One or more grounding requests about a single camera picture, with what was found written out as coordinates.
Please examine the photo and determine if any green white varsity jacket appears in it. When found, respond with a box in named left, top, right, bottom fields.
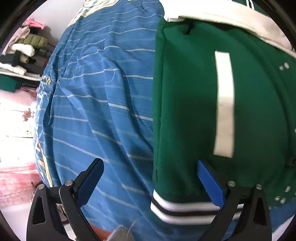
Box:
left=151, top=1, right=295, bottom=225

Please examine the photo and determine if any clothes rack with garments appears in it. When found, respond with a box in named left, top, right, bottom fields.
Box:
left=1, top=18, right=54, bottom=93

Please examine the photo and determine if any floral pink curtain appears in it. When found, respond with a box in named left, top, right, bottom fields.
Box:
left=1, top=87, right=41, bottom=208

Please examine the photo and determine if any blue striped plaid bed sheet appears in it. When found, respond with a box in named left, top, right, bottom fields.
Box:
left=33, top=0, right=296, bottom=241

